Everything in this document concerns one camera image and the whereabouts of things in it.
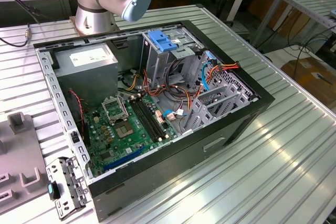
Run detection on orange red power wire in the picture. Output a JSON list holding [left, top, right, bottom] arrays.
[[204, 61, 241, 83]]

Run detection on grey metal disk bay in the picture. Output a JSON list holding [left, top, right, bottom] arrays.
[[181, 50, 259, 134]]

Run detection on black RAM slot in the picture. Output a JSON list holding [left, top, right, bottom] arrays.
[[140, 97, 166, 139], [136, 98, 163, 140], [130, 100, 156, 143], [133, 99, 160, 142]]

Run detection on grey optical drive cage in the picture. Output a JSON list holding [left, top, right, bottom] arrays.
[[140, 26, 205, 86]]

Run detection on metal socket cover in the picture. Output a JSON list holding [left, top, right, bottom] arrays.
[[101, 97, 130, 124]]

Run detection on CPU socket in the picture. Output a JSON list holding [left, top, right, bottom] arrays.
[[113, 121, 135, 140]]

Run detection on blue plastic drive latch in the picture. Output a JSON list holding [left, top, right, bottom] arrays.
[[148, 30, 179, 53]]

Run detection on green motherboard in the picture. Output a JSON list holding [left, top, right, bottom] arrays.
[[83, 95, 179, 179]]

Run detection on black open PC case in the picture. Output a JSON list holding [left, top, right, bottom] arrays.
[[33, 19, 276, 222]]

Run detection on blue expansion slot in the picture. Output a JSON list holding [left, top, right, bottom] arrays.
[[102, 145, 146, 172]]

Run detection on grey power supply unit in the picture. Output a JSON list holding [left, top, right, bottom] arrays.
[[54, 42, 119, 109]]

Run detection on brown cardboard box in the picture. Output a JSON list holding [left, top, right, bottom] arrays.
[[280, 56, 336, 106]]

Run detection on black clip with teal tab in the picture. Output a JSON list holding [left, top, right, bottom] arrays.
[[47, 180, 61, 200]]

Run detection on grey parts rack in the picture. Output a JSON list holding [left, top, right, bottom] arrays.
[[0, 112, 57, 213]]

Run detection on metal slat side table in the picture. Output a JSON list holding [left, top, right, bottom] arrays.
[[251, 0, 336, 49]]

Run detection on multicoloured wire bundle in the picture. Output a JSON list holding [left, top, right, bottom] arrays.
[[118, 68, 208, 112]]

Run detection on short blue wire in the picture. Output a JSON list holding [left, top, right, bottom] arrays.
[[162, 110, 187, 120]]

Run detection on long blue data wire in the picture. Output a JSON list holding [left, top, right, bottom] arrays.
[[201, 50, 220, 92]]

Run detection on red fan wire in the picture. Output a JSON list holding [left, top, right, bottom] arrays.
[[68, 89, 87, 133]]

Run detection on metal card retention bracket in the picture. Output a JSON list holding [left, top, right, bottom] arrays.
[[46, 155, 90, 221]]

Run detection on black cable with metal connector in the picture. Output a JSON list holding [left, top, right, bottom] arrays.
[[0, 0, 55, 48]]

